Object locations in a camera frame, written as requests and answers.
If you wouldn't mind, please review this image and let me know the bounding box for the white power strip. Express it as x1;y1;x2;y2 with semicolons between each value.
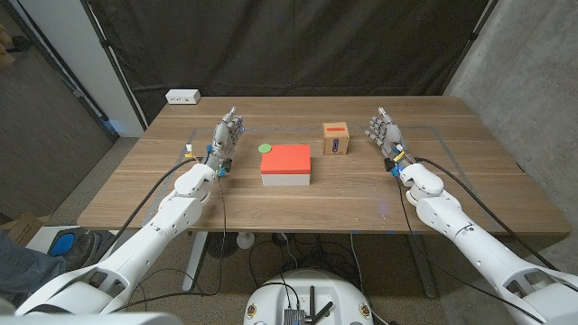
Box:
164;88;201;106

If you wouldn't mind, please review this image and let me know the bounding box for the blue and black foot pedal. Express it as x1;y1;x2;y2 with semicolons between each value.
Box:
47;227;117;259

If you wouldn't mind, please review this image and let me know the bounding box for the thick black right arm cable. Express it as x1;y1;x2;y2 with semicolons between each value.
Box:
414;156;559;272

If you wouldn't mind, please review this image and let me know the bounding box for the black backdrop curtain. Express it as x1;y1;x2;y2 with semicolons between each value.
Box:
85;0;498;125

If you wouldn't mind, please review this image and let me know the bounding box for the dark leather shoe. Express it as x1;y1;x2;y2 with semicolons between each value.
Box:
62;231;103;272

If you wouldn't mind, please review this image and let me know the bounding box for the grey table leg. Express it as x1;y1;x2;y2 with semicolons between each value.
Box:
406;233;438;300

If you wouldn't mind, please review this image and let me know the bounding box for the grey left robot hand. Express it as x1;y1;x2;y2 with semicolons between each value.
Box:
205;106;246;178

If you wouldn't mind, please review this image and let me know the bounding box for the white round table foot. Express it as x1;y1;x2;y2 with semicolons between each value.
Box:
236;231;256;251

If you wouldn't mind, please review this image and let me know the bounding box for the blue jeans leg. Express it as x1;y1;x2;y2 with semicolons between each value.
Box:
0;229;69;308

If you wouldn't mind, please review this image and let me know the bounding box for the cardboard box with slot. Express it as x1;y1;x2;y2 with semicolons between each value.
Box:
322;121;350;156

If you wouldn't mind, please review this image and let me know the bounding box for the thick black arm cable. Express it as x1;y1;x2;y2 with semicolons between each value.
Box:
94;156;200;263
414;156;559;272

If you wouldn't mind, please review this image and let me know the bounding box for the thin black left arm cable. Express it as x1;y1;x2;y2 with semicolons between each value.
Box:
110;174;228;313

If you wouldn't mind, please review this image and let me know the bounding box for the black backdrop stand pole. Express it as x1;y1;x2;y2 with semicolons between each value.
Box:
440;0;500;97
80;0;149;132

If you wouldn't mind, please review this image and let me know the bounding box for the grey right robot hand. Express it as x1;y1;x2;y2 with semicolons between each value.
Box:
364;107;416;178

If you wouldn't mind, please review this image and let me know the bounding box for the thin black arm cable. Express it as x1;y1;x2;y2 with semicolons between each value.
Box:
396;177;545;325
110;174;228;313

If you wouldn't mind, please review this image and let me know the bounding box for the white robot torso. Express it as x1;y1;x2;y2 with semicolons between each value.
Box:
243;269;375;325

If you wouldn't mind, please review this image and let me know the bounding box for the red lidded white box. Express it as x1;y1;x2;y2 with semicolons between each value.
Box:
259;144;312;187

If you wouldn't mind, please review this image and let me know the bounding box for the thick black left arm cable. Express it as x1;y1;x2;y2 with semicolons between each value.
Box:
94;156;200;263

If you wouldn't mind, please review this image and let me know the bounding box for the white table leg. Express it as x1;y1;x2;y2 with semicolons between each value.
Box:
182;231;209;293

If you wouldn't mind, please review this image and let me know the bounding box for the white robot head edge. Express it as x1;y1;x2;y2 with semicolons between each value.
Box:
0;311;184;325

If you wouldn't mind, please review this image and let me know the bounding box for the black round floor fan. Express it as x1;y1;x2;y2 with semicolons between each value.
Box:
206;232;239;260

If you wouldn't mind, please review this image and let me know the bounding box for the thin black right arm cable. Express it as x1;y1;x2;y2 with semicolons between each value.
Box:
396;177;545;325

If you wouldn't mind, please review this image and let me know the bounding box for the brown cardboard floor box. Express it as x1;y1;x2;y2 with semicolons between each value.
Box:
0;211;51;247

